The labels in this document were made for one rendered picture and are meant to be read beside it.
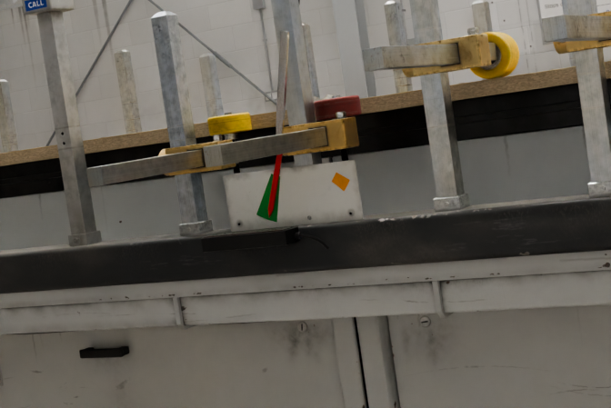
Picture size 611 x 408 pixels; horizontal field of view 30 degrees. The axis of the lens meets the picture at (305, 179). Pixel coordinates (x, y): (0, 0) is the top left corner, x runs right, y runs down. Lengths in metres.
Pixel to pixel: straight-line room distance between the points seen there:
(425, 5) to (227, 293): 0.64
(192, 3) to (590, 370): 8.81
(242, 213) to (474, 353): 0.51
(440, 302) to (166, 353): 0.79
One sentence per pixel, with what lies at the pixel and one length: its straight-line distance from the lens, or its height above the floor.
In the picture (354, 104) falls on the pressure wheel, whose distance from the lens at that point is 1.96.
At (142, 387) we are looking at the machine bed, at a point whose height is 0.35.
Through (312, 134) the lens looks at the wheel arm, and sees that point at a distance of 1.86.
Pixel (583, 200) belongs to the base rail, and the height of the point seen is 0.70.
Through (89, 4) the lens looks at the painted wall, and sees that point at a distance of 11.33.
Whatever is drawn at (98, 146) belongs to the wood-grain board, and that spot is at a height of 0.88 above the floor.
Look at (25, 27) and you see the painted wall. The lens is 11.85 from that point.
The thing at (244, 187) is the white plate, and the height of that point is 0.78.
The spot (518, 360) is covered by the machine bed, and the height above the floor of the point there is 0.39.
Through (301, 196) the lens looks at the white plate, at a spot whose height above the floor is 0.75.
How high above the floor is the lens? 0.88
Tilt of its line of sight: 3 degrees down
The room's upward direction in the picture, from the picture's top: 8 degrees counter-clockwise
